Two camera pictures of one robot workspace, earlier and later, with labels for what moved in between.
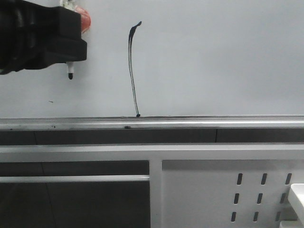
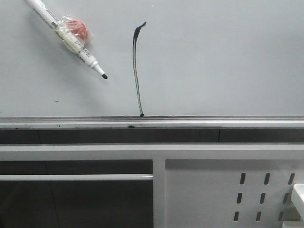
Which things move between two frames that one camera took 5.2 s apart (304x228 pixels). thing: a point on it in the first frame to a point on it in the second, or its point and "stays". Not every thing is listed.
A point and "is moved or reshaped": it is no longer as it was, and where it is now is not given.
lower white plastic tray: (290, 224) stays
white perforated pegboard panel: (228, 193) stays
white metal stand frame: (154, 153) stays
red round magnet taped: (85, 19) is moved or reshaped
